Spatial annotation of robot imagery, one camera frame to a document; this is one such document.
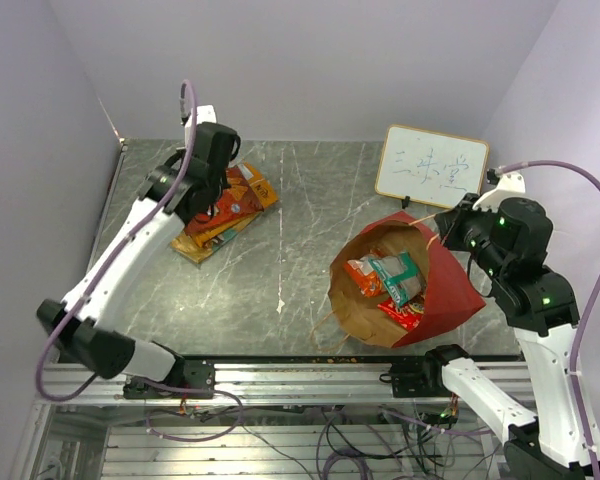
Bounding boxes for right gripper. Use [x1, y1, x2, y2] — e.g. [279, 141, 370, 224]
[435, 191, 508, 278]

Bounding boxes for red chips bag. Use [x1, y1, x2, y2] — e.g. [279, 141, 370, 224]
[184, 163, 263, 235]

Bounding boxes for orange chips bag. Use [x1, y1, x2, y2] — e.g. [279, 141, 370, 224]
[185, 162, 278, 247]

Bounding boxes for red paper bag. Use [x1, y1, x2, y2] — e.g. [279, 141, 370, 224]
[319, 212, 485, 353]

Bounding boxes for kraft kettle chips bag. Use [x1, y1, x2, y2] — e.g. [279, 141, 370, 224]
[170, 213, 260, 264]

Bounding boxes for teal Fox's candy bag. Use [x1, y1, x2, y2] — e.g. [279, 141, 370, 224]
[371, 251, 425, 307]

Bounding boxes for orange snack packet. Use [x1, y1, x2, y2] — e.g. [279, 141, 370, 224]
[344, 253, 386, 298]

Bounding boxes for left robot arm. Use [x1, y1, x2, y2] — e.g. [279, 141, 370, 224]
[36, 105, 241, 397]

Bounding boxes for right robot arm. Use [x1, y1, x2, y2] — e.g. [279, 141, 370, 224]
[420, 170, 600, 479]

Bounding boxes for small whiteboard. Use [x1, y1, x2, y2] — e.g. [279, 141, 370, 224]
[375, 124, 489, 208]

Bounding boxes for red snack packet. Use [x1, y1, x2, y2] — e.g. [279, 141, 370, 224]
[377, 295, 424, 332]

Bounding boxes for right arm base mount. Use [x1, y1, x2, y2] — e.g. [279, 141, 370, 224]
[379, 360, 448, 399]

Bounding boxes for aluminium frame rail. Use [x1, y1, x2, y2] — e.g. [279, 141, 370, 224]
[11, 355, 535, 479]

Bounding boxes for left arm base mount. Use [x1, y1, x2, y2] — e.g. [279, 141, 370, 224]
[123, 359, 215, 400]

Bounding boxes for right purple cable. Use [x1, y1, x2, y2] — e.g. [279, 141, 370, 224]
[497, 159, 600, 480]

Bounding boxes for purple cable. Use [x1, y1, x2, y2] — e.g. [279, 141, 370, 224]
[34, 78, 199, 402]
[497, 159, 600, 480]

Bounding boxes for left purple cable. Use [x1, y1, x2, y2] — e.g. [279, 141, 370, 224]
[34, 78, 199, 402]

